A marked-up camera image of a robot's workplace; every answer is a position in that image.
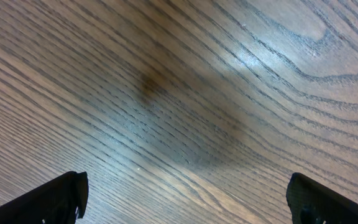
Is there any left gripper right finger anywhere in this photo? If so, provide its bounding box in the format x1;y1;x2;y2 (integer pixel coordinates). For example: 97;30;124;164
286;172;358;224

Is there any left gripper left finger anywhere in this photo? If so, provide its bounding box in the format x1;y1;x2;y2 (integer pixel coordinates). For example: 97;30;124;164
0;171;89;224

